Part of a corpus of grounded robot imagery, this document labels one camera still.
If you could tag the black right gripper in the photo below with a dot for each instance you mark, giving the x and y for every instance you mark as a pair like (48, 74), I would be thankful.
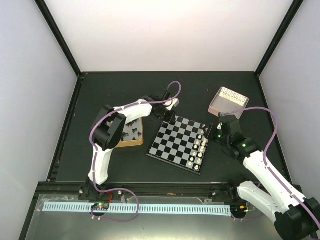
(214, 140)

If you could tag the black front mounting rail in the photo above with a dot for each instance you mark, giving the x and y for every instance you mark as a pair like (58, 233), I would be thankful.
(219, 192)

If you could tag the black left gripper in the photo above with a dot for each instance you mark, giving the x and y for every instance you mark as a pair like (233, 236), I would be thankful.
(168, 119)

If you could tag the light blue slotted rail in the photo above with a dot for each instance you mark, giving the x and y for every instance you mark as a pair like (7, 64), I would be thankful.
(131, 208)

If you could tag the white knight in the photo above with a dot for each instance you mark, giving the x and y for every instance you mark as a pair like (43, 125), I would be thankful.
(205, 141)

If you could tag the black right frame post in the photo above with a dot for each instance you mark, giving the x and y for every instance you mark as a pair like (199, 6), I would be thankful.
(283, 27)

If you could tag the black corner frame post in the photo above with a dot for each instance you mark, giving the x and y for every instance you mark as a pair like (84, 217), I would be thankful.
(46, 13)

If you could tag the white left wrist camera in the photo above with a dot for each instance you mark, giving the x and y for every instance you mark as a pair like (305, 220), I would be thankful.
(169, 105)

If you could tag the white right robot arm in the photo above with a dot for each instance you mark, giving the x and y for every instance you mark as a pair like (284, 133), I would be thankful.
(294, 216)

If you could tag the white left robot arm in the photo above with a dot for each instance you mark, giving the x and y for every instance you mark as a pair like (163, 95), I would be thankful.
(107, 130)

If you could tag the yellow bear tin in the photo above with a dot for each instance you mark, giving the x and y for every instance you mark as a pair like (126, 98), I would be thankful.
(132, 134)

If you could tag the black white chessboard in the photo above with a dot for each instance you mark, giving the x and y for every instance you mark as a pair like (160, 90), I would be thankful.
(174, 143)

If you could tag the pink patterned tray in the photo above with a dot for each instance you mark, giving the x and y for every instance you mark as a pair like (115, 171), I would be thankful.
(227, 100)

